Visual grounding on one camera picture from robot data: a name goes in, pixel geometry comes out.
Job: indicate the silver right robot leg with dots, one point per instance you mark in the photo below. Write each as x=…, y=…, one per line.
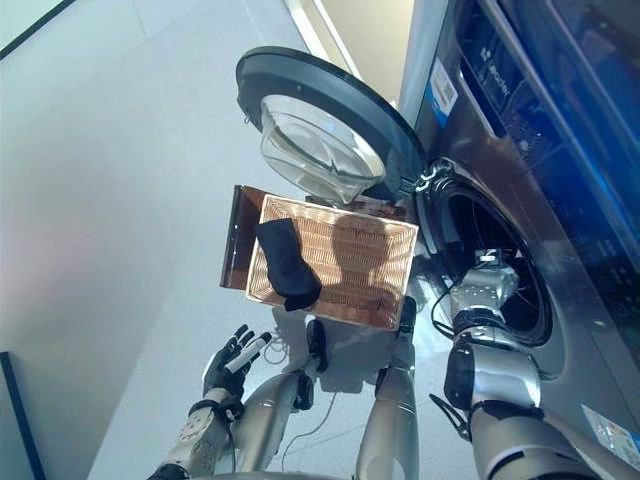
x=395, y=415

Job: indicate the tan wicker laundry basket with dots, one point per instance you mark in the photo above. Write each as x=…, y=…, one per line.
x=360, y=260

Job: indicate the blue and white code label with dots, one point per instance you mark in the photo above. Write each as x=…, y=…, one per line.
x=442, y=87

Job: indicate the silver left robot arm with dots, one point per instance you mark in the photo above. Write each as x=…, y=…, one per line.
x=200, y=435

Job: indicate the white counter cabinet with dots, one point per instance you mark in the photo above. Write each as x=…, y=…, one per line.
x=370, y=40

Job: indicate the silver robot leg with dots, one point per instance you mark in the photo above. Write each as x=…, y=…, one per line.
x=395, y=415
x=265, y=410

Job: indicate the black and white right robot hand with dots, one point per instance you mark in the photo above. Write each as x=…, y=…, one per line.
x=492, y=260

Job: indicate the dark framed panel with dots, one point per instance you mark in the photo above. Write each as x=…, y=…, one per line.
x=20, y=425

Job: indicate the dark navy garment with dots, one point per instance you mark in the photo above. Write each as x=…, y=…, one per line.
x=285, y=260

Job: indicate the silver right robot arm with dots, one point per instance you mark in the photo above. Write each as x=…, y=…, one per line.
x=505, y=380

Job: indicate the dark grey washing machine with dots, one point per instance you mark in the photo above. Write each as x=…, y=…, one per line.
x=565, y=280

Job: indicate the silver left robot leg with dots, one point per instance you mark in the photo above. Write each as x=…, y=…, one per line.
x=265, y=410

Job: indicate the round glass washing machine door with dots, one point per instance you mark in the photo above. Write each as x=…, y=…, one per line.
x=320, y=100

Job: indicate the blue energy label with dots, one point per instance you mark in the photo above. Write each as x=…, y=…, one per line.
x=607, y=430

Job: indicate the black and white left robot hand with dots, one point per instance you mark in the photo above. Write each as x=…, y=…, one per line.
x=227, y=372

